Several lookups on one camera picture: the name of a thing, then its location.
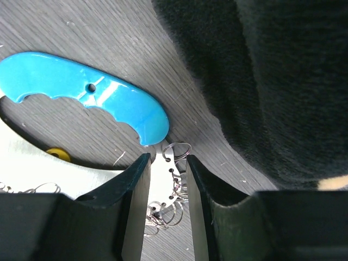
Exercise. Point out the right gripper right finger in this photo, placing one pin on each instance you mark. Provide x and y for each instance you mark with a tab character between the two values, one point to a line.
228	224

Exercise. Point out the loose yellow tagged key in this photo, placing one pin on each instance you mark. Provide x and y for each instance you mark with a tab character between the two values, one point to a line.
59	153

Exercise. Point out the black floral plush pillow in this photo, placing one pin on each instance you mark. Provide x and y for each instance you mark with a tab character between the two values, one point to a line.
274	74

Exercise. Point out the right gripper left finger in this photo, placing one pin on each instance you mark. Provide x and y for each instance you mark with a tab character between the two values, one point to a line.
105	224

